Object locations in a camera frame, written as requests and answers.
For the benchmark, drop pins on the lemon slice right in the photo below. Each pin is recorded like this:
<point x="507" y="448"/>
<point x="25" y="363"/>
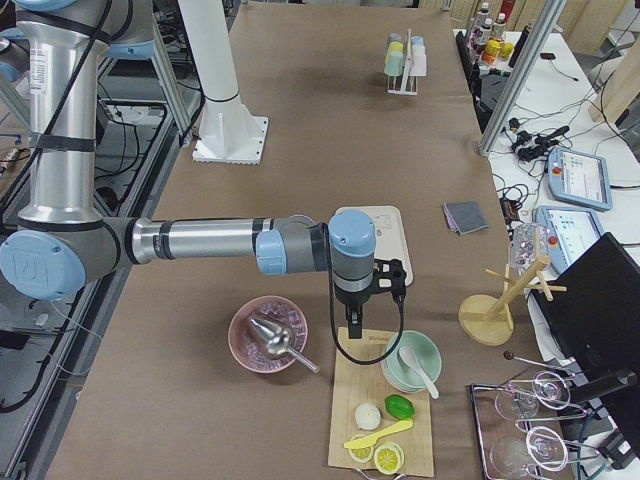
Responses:
<point x="388" y="458"/>

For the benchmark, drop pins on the lemon slice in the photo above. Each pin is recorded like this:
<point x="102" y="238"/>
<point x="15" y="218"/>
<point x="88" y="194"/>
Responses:
<point x="361" y="455"/>
<point x="388" y="458"/>

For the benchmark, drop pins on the metal ice scoop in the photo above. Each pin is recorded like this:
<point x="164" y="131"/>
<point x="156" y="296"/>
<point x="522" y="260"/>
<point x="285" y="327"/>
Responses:
<point x="277" y="339"/>

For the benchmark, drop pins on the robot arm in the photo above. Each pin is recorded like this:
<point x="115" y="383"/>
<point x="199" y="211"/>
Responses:
<point x="63" y="243"/>

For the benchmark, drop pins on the white peeled fruit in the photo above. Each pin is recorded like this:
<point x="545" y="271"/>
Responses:
<point x="367" y="416"/>

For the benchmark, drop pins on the clear glass cup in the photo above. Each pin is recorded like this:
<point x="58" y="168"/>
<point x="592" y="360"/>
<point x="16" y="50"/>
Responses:
<point x="528" y="242"/>

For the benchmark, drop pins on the green cup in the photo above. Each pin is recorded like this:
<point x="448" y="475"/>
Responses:
<point x="394" y="63"/>

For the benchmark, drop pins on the black monitor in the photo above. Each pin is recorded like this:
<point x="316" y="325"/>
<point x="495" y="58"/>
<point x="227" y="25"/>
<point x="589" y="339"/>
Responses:
<point x="596" y="320"/>

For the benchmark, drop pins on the teach pendant far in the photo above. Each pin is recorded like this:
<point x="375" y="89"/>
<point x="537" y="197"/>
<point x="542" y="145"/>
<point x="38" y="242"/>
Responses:
<point x="579" y="178"/>

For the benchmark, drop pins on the green lime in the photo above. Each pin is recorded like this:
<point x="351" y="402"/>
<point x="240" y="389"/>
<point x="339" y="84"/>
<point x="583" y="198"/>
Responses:
<point x="399" y="407"/>

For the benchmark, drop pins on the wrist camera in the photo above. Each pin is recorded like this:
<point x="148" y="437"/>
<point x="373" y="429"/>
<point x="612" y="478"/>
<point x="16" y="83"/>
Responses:
<point x="389" y="276"/>

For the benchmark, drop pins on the yellow plastic knife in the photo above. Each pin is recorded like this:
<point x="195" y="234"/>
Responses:
<point x="371" y="439"/>

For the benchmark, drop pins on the pink bowl with ice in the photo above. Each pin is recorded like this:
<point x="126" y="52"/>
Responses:
<point x="245" y="349"/>

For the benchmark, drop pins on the teach pendant near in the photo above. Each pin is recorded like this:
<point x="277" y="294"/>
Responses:
<point x="571" y="232"/>

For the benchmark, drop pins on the aluminium frame post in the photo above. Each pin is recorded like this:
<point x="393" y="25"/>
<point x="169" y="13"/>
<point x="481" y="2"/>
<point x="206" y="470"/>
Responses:
<point x="533" y="46"/>

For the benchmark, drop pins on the white ceramic spoon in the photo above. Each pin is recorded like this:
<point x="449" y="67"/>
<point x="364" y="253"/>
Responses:
<point x="409" y="357"/>

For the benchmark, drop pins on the yellow cup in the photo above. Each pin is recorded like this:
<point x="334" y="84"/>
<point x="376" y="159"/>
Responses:
<point x="394" y="46"/>

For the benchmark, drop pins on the grey folded cloth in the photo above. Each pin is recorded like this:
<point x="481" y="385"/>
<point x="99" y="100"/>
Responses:
<point x="464" y="217"/>

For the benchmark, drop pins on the pink cup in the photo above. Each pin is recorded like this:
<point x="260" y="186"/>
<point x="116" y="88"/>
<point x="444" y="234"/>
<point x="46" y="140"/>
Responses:
<point x="419" y="64"/>

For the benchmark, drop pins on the cream rabbit tray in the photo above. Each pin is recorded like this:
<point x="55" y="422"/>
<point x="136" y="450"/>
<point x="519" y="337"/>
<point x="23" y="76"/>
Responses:
<point x="390" y="235"/>

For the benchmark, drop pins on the lemon slice left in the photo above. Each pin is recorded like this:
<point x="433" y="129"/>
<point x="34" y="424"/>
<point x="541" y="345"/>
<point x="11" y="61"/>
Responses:
<point x="361" y="455"/>

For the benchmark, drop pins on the teach pendant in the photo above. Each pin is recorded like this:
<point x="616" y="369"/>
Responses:
<point x="571" y="232"/>
<point x="579" y="178"/>

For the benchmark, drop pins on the cream white cup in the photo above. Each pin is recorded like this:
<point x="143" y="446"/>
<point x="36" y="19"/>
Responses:
<point x="418" y="50"/>

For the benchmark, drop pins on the white wire cup rack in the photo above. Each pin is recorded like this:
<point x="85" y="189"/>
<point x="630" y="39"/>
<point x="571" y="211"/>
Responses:
<point x="404" y="84"/>

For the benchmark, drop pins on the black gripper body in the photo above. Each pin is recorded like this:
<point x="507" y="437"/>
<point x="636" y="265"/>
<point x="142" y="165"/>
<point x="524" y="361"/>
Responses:
<point x="351" y="298"/>

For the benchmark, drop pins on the wooden mug tree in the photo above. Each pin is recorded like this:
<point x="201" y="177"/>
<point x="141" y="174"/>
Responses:
<point x="487" y="319"/>

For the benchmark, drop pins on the wire glass rack tray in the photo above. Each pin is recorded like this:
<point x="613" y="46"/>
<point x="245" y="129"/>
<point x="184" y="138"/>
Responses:
<point x="517" y="425"/>

